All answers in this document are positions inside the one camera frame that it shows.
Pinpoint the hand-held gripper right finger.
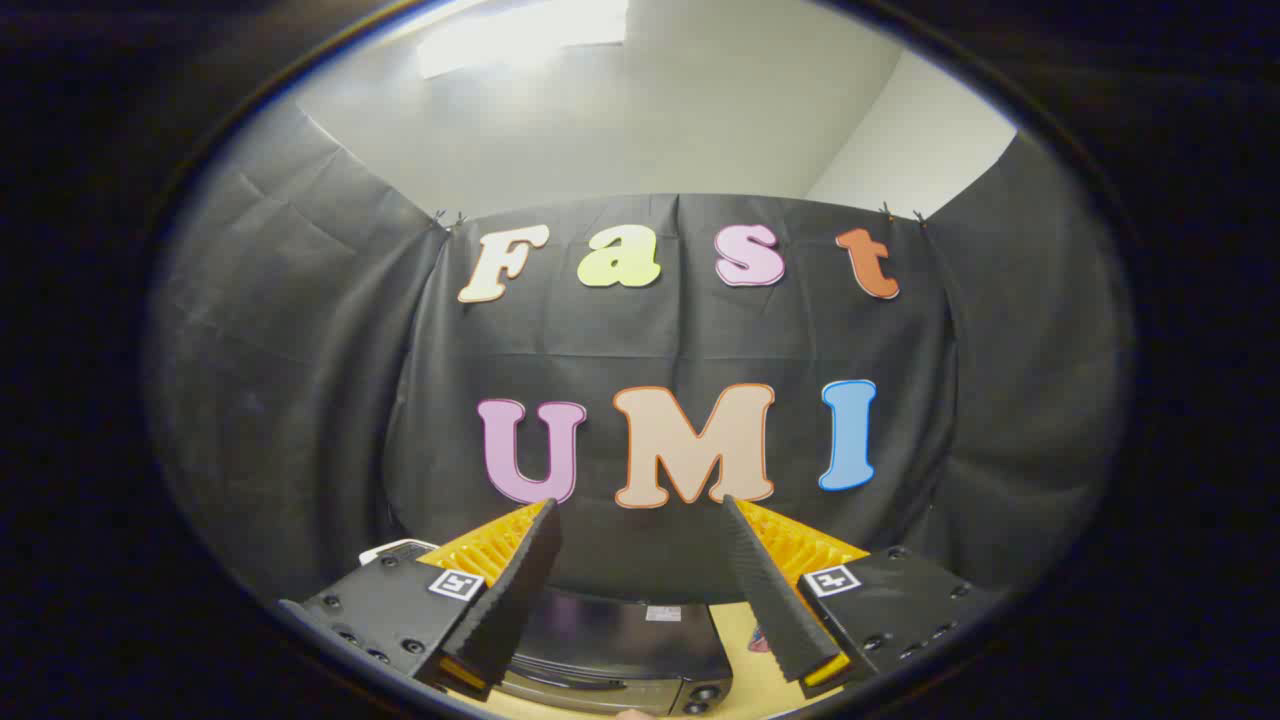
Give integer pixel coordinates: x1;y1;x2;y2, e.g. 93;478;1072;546
720;494;1001;701

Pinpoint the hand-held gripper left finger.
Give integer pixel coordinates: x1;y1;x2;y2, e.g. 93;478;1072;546
278;498;563;701

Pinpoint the black toaster oven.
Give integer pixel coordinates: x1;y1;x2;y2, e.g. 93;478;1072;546
495;588;736;717

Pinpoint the white digital timer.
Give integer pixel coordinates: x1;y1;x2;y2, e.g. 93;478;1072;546
360;538;439;567

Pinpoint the black backdrop cloth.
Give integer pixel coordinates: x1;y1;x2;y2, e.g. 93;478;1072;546
150;100;1136;606

